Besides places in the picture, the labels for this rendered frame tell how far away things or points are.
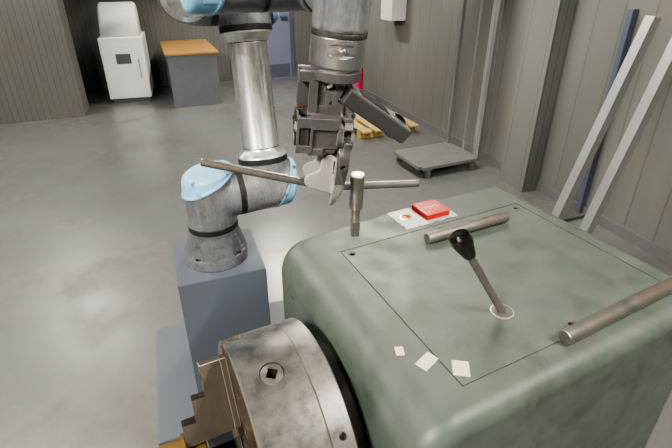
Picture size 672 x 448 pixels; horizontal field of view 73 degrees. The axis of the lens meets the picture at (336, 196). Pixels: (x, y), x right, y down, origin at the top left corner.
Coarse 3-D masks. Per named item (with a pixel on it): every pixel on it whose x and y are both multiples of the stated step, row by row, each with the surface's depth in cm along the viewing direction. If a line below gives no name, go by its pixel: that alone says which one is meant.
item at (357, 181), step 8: (352, 176) 70; (360, 176) 70; (352, 184) 70; (360, 184) 70; (352, 192) 71; (360, 192) 71; (352, 200) 72; (360, 200) 72; (352, 208) 72; (360, 208) 73; (352, 216) 74; (352, 224) 74; (352, 232) 75
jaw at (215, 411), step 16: (208, 368) 68; (224, 368) 69; (208, 384) 67; (224, 384) 68; (192, 400) 67; (208, 400) 67; (224, 400) 68; (192, 416) 69; (208, 416) 67; (224, 416) 67; (192, 432) 65; (208, 432) 66; (224, 432) 67
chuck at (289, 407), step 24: (240, 336) 72; (264, 336) 69; (240, 360) 64; (264, 360) 64; (288, 360) 64; (240, 384) 61; (264, 384) 61; (288, 384) 61; (240, 408) 65; (264, 408) 58; (288, 408) 59; (312, 408) 60; (240, 432) 74; (264, 432) 57; (288, 432) 58; (312, 432) 58
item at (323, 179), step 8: (328, 160) 66; (336, 160) 66; (320, 168) 67; (328, 168) 67; (312, 176) 67; (320, 176) 67; (328, 176) 68; (312, 184) 68; (320, 184) 68; (328, 184) 68; (328, 192) 69; (336, 192) 69; (336, 200) 71
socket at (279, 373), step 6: (264, 366) 63; (270, 366) 63; (276, 366) 63; (264, 372) 62; (270, 372) 63; (276, 372) 63; (282, 372) 62; (264, 378) 62; (270, 378) 62; (276, 378) 62; (282, 378) 62; (270, 384) 61
